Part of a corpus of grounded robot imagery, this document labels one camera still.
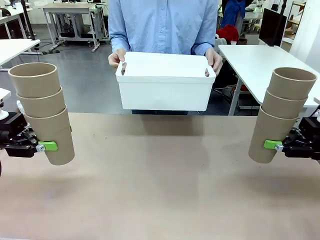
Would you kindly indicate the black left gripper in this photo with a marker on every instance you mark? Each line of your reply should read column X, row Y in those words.
column 12, row 150

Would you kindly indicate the red fabric item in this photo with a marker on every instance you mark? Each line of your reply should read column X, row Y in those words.
column 228, row 32

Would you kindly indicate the person's right hand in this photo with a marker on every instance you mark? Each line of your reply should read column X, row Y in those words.
column 115, row 59

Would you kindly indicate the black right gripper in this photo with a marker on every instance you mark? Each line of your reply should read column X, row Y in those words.
column 307, row 150

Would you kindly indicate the white plastic basket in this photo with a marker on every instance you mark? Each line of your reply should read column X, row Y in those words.
column 165, row 87

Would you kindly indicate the person's left hand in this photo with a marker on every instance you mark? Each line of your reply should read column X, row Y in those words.
column 215, row 62

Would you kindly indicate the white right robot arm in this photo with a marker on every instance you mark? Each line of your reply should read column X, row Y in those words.
column 317, row 100

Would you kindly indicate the grey metal workbench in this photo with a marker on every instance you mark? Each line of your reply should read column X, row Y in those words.
column 72, row 11

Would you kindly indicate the person's blue jeans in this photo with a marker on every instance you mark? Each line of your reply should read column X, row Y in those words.
column 160, row 112

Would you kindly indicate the white table with rounded corners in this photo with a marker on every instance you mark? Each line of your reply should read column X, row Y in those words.
column 250, row 62

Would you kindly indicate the beige paper cup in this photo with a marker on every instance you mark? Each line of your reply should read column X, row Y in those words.
column 268, row 127
column 35, row 82
column 282, row 107
column 56, row 125
column 290, row 87
column 42, row 106

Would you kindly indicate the person's left forearm blue sleeve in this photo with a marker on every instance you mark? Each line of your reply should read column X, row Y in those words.
column 203, row 48

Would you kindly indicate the person's light blue shirt torso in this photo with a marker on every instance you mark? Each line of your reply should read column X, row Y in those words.
column 162, row 25

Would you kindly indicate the black computer monitor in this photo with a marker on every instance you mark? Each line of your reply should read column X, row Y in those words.
column 272, row 25

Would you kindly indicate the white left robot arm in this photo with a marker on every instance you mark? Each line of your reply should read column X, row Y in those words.
column 4, row 93

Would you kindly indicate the person's right forearm blue sleeve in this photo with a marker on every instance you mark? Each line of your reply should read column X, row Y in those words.
column 118, row 42

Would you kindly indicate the black vertical pole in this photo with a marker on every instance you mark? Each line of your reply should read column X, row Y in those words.
column 28, row 22

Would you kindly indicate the dark blue jacket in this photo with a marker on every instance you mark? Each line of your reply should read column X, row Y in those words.
column 233, row 12

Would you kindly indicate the white desk with white legs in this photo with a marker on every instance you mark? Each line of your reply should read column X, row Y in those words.
column 15, row 48

